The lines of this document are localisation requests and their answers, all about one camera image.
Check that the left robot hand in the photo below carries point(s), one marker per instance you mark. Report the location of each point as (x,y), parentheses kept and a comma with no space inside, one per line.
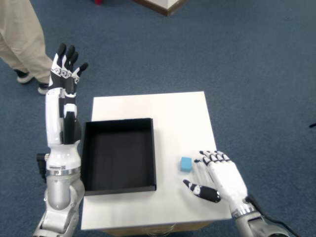
(53,123)

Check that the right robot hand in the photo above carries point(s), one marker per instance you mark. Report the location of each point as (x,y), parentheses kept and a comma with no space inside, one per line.
(227,177)

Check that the blue cube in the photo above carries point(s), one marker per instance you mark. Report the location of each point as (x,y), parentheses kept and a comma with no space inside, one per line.
(185,164)

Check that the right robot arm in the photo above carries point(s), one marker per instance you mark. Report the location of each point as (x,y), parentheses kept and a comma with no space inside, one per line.
(251,222)

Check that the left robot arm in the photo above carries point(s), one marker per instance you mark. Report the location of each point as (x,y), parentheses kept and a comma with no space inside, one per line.
(58,192)

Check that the black open box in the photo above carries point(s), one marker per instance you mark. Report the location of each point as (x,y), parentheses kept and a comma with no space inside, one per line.
(118,153)

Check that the black and white sneaker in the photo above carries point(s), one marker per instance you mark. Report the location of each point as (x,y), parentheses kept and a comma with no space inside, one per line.
(23,77)
(42,89)

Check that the white table with wooden base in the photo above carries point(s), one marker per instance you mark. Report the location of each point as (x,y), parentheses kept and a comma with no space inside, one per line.
(177,118)

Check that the beige trousers of person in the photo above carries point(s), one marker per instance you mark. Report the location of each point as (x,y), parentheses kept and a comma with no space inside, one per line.
(19,34)

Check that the small red object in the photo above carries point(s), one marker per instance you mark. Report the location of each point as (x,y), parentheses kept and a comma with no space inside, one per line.
(99,2)

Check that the wooden platform with white top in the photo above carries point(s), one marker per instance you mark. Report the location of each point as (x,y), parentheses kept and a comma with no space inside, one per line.
(165,5)

